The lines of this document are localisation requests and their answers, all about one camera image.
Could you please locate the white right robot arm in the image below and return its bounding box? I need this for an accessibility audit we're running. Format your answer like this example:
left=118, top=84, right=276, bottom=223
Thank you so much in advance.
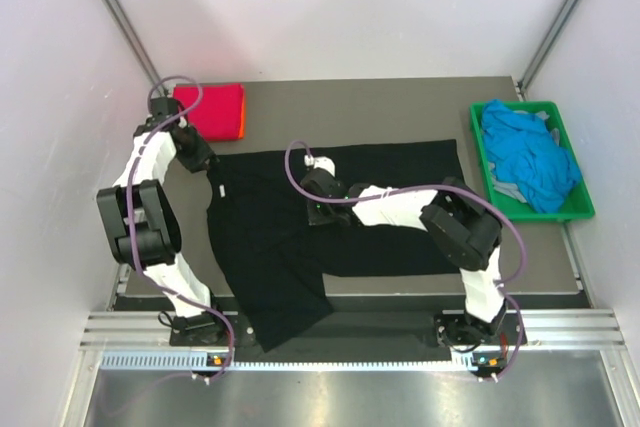
left=301, top=167, right=506, bottom=353

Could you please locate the folded pink t-shirt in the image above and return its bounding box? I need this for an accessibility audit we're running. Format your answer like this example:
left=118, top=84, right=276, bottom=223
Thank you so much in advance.
left=187, top=84, right=242, bottom=142

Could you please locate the folded orange t-shirt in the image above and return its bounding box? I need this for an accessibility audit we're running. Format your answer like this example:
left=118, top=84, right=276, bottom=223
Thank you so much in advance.
left=237, top=85, right=246, bottom=140

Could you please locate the green plastic bin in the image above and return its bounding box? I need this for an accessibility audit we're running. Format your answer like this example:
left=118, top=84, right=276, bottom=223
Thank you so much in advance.
left=470, top=99, right=595, bottom=223

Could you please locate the aluminium frame rail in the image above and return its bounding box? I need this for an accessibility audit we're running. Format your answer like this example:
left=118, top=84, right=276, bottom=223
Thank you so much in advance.
left=80, top=309, right=625, bottom=350

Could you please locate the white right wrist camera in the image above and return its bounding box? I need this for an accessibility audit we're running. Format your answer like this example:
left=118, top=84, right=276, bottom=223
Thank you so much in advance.
left=304, top=154, right=335, bottom=176

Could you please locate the black t-shirt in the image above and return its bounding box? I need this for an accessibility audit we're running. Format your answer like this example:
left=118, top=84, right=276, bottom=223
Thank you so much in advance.
left=207, top=151, right=458, bottom=351

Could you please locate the blue t-shirt in bin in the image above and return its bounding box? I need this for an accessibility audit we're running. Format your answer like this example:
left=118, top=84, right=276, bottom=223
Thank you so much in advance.
left=480, top=98, right=585, bottom=214

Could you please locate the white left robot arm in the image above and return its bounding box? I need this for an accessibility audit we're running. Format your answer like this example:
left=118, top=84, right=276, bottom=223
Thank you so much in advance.
left=96, top=97, right=229, bottom=347

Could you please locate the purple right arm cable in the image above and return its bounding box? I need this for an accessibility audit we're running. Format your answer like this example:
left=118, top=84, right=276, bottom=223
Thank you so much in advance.
left=283, top=140, right=529, bottom=383

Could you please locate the grey slotted cable duct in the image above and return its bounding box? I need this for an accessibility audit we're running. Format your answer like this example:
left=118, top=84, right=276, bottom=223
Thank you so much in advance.
left=99, top=350, right=506, bottom=372

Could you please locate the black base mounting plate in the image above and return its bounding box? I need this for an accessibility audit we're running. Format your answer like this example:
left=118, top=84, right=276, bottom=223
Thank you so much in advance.
left=168, top=310, right=529, bottom=348

